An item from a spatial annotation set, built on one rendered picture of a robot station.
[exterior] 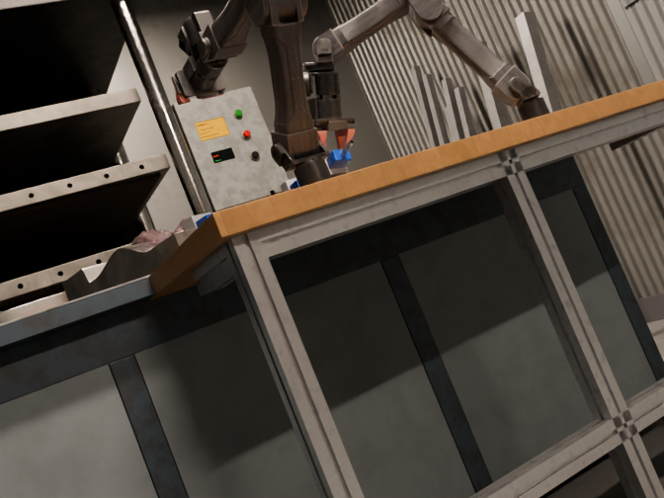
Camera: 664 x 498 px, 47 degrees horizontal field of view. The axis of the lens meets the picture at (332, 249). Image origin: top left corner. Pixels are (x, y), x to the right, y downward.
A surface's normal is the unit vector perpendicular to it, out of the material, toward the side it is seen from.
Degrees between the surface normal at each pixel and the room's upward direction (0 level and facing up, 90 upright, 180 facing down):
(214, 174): 90
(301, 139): 119
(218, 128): 90
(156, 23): 90
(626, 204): 90
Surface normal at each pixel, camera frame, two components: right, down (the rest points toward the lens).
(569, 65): -0.82, 0.29
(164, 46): 0.43, -0.25
